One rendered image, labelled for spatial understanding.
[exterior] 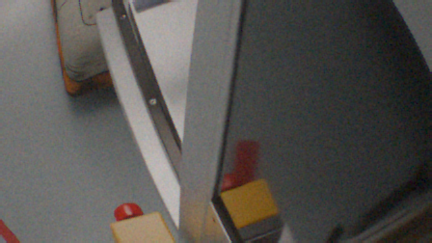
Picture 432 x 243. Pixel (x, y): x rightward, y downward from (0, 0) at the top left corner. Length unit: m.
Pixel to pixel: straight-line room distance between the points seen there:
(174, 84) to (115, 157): 0.94
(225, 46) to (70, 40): 1.45
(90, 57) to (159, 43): 0.77
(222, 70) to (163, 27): 0.68
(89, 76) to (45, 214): 0.37
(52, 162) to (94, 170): 0.13
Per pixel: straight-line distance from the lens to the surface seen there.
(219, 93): 0.88
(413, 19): 0.45
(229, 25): 0.79
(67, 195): 2.37
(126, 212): 1.25
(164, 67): 1.49
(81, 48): 2.24
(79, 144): 2.42
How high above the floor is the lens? 2.18
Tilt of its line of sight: 63 degrees down
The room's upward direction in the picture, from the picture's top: 8 degrees clockwise
